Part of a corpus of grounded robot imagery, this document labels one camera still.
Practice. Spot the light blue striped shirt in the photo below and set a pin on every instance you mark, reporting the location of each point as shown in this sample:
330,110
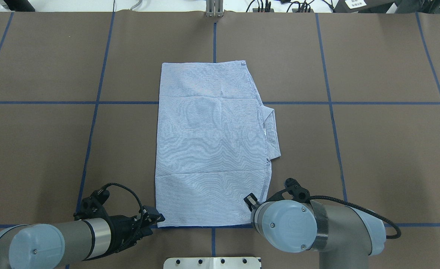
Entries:
215,144

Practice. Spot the grey box with label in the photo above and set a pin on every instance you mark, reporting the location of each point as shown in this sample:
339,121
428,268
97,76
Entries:
363,6

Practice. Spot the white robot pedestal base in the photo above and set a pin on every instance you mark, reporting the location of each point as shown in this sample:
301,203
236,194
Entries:
213,263

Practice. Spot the aluminium frame post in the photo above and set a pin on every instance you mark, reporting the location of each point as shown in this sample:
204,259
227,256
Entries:
214,8

